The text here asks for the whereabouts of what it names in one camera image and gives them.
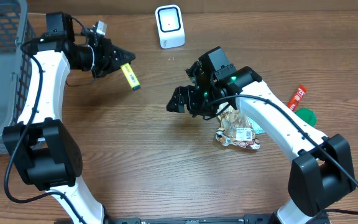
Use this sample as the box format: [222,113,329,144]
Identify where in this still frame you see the white barcode scanner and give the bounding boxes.
[155,4,185,49]

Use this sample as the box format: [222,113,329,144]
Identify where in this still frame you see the green lid jar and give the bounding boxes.
[295,108,316,127]

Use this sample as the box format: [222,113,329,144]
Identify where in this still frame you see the grey plastic mesh basket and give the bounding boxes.
[0,0,36,154]

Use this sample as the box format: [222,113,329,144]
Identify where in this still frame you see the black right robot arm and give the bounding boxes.
[167,47,356,223]

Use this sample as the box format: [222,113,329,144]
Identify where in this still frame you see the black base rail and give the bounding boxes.
[109,213,280,224]

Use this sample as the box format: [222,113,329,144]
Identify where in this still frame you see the teal tissue packet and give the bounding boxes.
[248,118,265,134]

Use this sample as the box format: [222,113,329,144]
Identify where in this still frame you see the silver snack wrapper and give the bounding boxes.
[215,130,260,150]

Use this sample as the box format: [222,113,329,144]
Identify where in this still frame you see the red snack bar wrapper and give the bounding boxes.
[287,85,307,111]

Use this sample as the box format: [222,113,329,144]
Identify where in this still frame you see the yellow highlighter marker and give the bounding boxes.
[121,63,140,91]

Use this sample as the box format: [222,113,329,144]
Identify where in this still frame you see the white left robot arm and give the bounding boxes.
[2,12,140,223]

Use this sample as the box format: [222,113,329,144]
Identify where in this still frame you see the beige paper snack bag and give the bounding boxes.
[216,103,256,143]

